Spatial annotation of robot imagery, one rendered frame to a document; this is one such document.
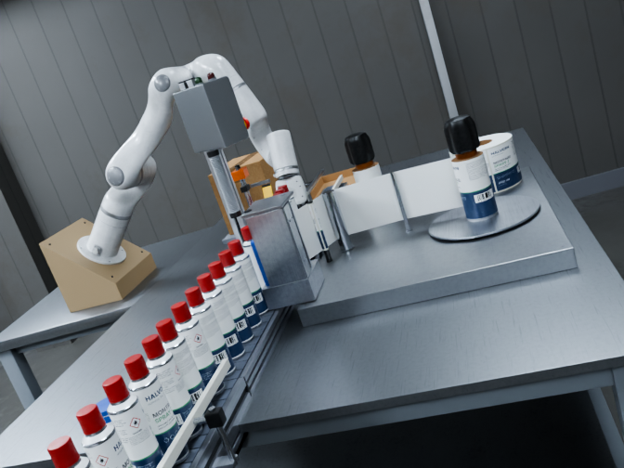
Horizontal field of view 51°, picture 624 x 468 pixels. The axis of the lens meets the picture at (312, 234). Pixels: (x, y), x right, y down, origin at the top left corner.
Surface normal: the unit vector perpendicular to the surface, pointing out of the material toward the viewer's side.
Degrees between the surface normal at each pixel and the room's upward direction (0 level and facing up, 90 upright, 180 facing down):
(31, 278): 90
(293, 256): 90
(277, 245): 90
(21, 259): 90
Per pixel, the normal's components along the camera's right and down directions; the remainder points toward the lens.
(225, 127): 0.66, -0.01
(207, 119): -0.69, 0.40
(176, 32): -0.11, 0.31
